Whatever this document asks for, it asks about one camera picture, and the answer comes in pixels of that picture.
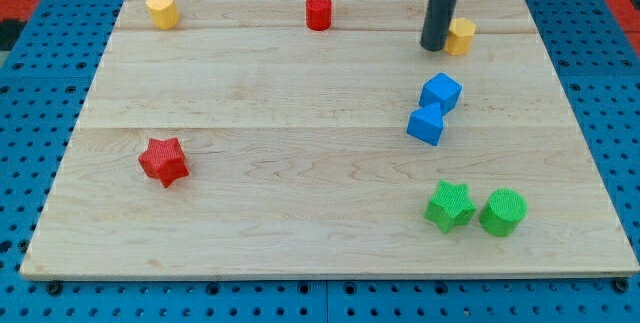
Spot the light wooden board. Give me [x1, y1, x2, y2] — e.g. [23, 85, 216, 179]
[21, 0, 639, 281]

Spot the blue triangle block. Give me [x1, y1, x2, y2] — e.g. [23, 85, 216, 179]
[406, 103, 444, 146]

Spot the blue cube block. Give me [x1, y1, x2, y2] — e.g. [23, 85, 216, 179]
[419, 73, 462, 115]

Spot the red cylinder block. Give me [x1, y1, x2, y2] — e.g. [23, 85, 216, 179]
[305, 0, 332, 31]

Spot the green star block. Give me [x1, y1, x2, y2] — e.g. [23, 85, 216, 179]
[424, 180, 477, 234]

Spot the red star block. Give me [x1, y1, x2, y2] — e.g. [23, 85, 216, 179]
[138, 137, 190, 188]

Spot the yellow hexagon block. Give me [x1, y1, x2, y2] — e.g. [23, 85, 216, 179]
[444, 18, 477, 56]

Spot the green cylinder block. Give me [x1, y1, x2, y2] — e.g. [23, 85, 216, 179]
[479, 188, 528, 237]

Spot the yellow heart block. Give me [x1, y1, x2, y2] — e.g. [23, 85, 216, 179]
[145, 0, 180, 30]

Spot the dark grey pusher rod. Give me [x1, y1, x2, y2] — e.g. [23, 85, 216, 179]
[420, 0, 457, 52]

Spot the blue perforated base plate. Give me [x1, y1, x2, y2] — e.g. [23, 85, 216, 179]
[1, 0, 639, 322]

